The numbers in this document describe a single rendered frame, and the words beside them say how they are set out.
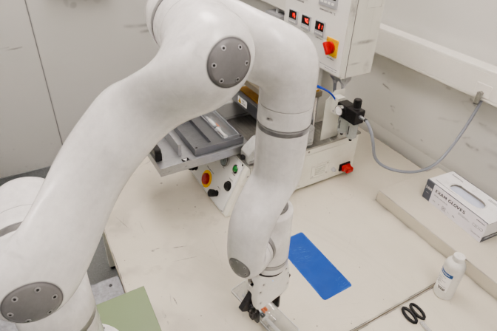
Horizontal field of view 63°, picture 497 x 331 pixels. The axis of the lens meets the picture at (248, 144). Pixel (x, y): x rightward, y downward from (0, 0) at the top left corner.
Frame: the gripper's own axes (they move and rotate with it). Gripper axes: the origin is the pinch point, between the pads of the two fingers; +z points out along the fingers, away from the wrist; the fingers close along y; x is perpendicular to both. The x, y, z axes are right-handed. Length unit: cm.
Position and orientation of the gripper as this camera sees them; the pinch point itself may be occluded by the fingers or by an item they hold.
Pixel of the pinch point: (264, 306)
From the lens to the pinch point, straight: 103.0
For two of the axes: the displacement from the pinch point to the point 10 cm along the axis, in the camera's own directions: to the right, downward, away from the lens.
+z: -0.3, 8.4, 5.4
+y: 7.6, -3.4, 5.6
